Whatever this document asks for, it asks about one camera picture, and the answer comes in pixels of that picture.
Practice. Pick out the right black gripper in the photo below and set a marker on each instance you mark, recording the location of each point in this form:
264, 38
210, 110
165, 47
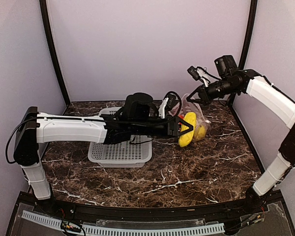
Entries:
205, 98

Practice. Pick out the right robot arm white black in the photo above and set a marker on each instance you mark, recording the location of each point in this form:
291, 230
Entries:
232, 79

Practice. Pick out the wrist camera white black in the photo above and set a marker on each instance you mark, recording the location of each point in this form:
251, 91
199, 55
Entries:
168, 103
200, 74

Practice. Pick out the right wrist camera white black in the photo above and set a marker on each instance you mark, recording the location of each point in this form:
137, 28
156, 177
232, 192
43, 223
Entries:
200, 74

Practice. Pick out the yellow bell pepper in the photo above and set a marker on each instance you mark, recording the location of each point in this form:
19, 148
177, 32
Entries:
199, 133

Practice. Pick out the white plastic perforated basket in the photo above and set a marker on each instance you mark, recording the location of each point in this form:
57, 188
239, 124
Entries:
121, 155

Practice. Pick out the left black frame post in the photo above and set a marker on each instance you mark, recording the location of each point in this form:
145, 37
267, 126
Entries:
52, 51

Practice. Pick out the clear zip top bag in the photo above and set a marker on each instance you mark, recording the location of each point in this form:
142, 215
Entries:
192, 114

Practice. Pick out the black frame post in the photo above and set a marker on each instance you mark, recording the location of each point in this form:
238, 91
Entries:
52, 51
245, 13

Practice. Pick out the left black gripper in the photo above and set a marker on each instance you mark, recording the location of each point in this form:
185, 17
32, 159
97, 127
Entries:
172, 129

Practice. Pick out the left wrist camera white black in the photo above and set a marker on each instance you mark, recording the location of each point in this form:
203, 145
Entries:
168, 103

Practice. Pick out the right black frame post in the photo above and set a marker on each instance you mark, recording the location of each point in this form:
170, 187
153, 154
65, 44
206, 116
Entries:
245, 13

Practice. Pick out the white slotted cable duct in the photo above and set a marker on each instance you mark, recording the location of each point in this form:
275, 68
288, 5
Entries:
126, 228

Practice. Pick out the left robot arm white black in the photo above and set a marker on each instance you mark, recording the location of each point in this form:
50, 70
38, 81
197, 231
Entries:
138, 116

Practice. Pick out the black curved front rail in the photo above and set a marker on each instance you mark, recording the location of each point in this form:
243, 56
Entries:
223, 212

